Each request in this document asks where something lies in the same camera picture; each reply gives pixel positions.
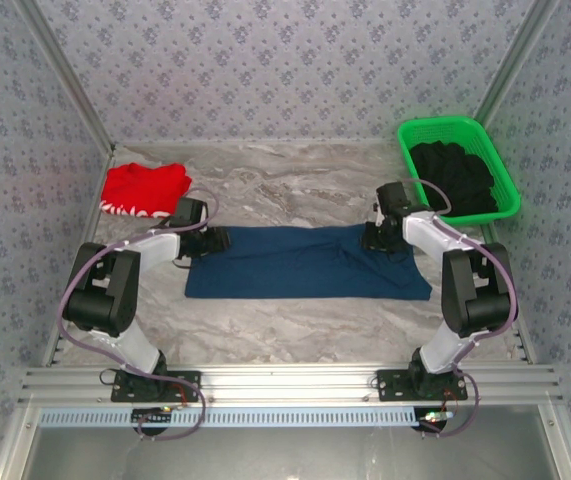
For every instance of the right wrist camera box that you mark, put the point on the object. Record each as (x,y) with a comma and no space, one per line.
(377,216)

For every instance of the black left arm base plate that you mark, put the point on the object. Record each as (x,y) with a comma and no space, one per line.
(185,381)

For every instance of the folded red t-shirt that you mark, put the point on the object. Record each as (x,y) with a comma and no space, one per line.
(140,187)

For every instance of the black garment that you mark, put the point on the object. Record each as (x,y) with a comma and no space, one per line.
(465,170)

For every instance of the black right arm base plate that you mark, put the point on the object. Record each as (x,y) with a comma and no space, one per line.
(390,385)

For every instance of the grey metal panel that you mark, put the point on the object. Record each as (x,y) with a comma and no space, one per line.
(285,455)

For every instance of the green plastic basket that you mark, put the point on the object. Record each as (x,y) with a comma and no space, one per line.
(445,131)

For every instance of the aluminium mounting rail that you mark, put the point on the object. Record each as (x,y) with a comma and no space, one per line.
(285,382)

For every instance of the aluminium corner post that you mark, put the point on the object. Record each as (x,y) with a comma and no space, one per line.
(507,75)
(68,75)

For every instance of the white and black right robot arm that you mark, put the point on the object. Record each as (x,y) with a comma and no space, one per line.
(475,300)

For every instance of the dark blue t-shirt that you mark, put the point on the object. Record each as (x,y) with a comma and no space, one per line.
(290,265)

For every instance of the black bracket with LED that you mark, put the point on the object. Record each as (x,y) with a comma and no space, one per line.
(150,417)
(432,425)

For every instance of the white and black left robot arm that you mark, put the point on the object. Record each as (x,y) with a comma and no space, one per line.
(100,295)

